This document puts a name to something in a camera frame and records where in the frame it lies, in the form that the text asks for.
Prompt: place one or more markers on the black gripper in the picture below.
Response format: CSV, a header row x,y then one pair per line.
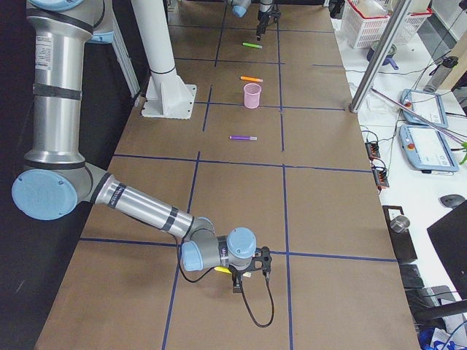
x,y
261,19
238,274

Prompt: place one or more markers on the green marker pen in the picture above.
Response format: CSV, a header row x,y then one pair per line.
x,y
255,46

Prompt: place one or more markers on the yellow marker pen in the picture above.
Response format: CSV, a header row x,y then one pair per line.
x,y
226,270

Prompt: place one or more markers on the orange marker pen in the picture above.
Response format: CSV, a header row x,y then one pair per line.
x,y
251,79

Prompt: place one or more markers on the purple marker pen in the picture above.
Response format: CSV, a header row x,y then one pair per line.
x,y
242,138

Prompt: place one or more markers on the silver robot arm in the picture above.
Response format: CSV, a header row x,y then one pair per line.
x,y
57,177
240,7

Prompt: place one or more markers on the pink mesh pen holder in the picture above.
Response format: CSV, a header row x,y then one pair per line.
x,y
252,93

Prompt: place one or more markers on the white plastic basket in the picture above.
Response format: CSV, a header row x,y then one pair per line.
x,y
363,22

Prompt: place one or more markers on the steel cup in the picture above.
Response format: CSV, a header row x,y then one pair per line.
x,y
399,224

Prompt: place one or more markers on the blue teach pendant far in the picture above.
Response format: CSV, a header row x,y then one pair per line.
x,y
426,104

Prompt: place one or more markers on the blue teach pendant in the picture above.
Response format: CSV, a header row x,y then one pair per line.
x,y
426,149
426,104

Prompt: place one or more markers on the blue teach pendant near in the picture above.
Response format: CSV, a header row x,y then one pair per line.
x,y
426,149

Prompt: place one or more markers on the long metal grabber tool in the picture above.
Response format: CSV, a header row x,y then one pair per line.
x,y
416,119

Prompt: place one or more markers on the black monitor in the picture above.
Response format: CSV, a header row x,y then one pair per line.
x,y
448,236

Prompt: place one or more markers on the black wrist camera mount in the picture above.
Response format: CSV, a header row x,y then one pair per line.
x,y
261,260

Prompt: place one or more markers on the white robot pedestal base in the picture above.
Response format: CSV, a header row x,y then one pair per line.
x,y
167,96

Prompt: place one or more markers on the aluminium frame post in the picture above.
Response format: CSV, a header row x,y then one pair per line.
x,y
386,40

